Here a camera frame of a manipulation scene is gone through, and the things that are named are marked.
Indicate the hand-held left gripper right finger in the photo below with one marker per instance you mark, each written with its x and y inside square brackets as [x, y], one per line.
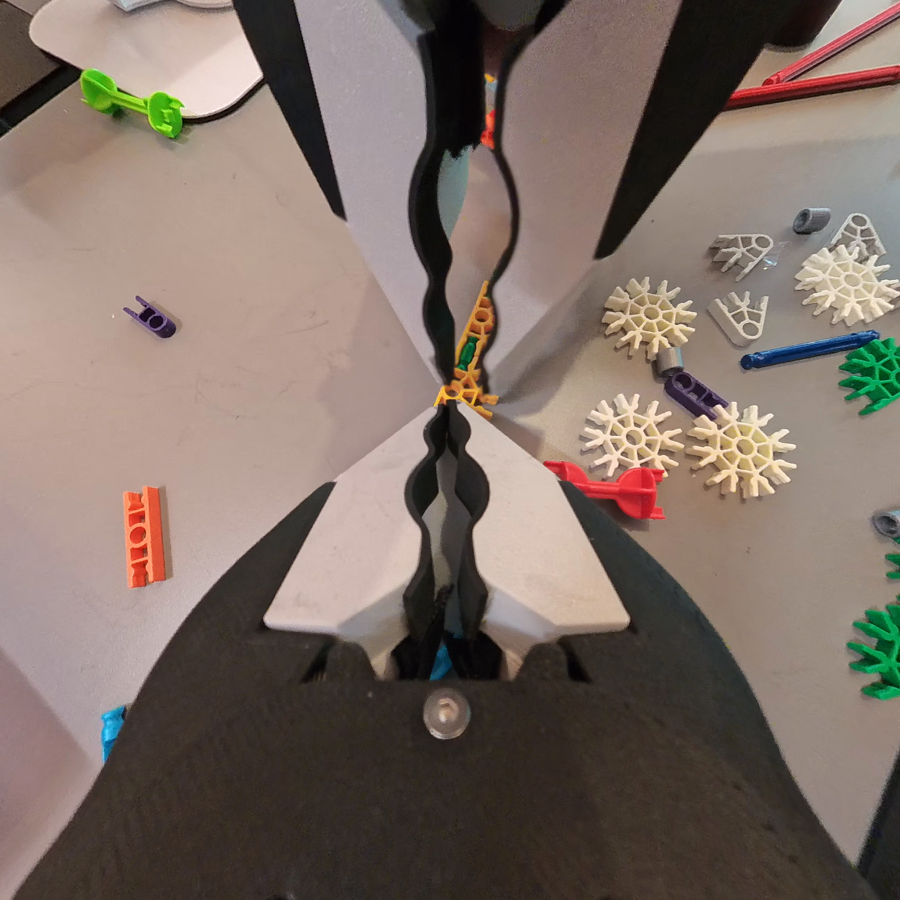
[541, 562]

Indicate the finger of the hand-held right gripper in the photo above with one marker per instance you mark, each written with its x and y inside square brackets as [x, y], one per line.
[562, 140]
[365, 140]

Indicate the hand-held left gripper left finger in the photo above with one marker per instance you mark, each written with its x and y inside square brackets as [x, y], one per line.
[351, 562]

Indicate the yellow connector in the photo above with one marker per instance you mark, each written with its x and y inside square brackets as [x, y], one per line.
[483, 313]
[464, 399]

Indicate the short green rod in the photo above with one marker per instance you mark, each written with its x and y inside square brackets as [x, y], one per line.
[467, 349]

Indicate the purple connector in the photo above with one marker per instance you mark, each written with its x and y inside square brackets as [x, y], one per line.
[151, 320]
[692, 394]

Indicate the red double-ended connector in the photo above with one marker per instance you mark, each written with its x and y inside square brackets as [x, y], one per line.
[612, 485]

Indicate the white document stand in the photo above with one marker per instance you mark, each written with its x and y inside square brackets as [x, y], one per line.
[155, 70]

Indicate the lime green double-ended connector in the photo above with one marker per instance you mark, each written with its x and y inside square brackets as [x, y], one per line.
[133, 102]

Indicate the orange slotted strip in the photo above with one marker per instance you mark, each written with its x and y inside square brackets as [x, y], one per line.
[145, 538]

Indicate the light grey wedge connector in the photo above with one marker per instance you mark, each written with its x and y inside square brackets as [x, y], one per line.
[742, 316]
[742, 249]
[861, 235]

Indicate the grey spacer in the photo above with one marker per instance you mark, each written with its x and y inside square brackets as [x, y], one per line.
[887, 524]
[812, 220]
[671, 360]

